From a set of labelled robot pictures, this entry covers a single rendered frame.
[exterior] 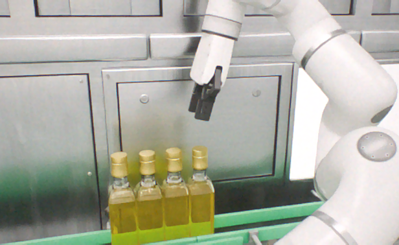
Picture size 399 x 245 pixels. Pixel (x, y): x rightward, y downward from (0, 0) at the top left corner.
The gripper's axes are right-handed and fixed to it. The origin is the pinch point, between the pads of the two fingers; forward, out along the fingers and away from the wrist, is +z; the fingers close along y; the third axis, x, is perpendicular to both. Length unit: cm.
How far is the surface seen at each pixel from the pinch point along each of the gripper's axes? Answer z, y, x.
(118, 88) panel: 2.0, -13.1, -15.9
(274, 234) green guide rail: 25.3, 4.2, 24.1
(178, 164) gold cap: 12.7, 1.3, -1.9
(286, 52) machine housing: -15.6, -12.8, 22.4
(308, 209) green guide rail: 21.3, -3.0, 36.6
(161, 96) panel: 1.7, -13.0, -5.8
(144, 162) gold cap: 13.3, 1.2, -9.0
